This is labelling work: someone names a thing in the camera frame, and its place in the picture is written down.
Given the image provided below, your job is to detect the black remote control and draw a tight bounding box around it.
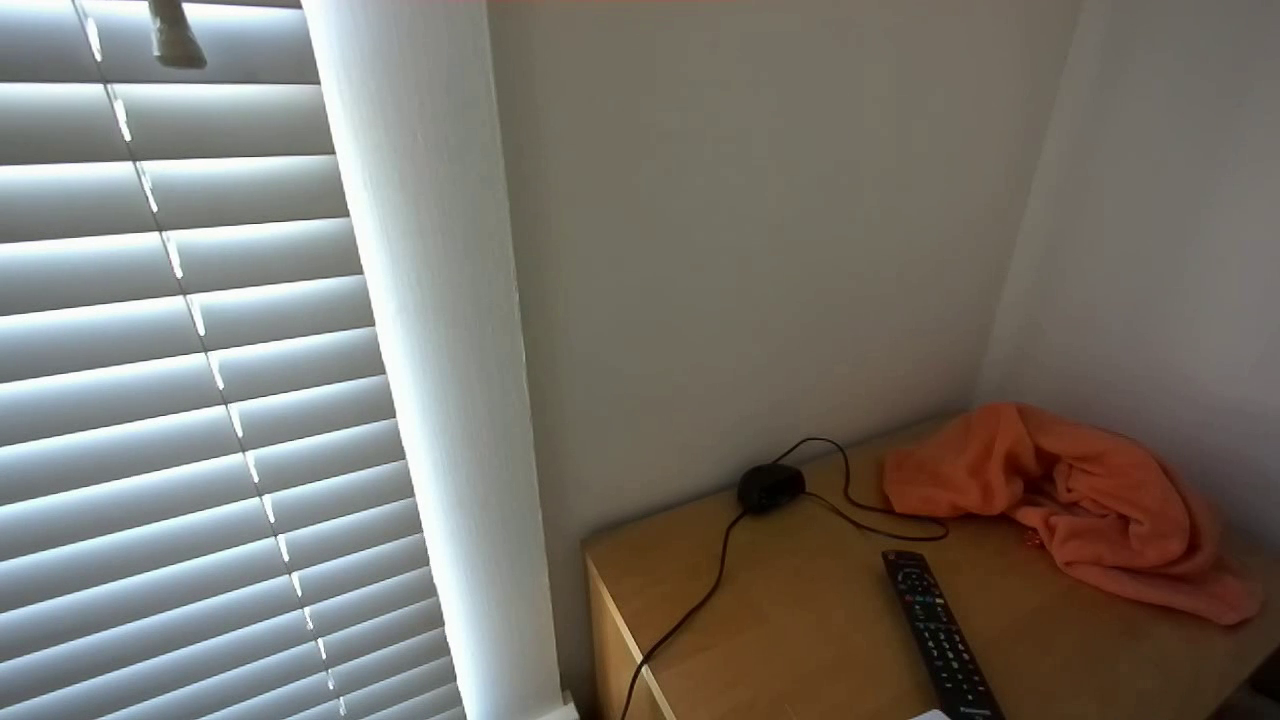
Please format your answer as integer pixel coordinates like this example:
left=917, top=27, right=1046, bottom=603
left=876, top=544, right=1012, bottom=720

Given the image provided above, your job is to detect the dark blind wand knob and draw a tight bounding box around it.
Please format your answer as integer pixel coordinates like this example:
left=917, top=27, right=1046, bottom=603
left=143, top=0, right=212, bottom=74

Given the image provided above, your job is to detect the orange cloth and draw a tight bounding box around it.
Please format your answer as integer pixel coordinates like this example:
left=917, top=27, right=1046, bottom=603
left=876, top=400, right=1265, bottom=632

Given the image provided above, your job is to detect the white slatted window blind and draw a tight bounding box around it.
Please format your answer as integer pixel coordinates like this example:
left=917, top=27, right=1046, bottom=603
left=0, top=0, right=470, bottom=720

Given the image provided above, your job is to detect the thin black cable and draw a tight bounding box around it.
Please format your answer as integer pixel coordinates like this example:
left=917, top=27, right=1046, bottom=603
left=613, top=431, right=954, bottom=720

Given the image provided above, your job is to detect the small black round device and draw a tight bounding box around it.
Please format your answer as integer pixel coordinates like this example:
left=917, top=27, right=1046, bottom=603
left=737, top=461, right=813, bottom=521

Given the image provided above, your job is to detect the white window frame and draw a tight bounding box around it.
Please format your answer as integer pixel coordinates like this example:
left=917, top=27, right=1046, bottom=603
left=301, top=0, right=585, bottom=720

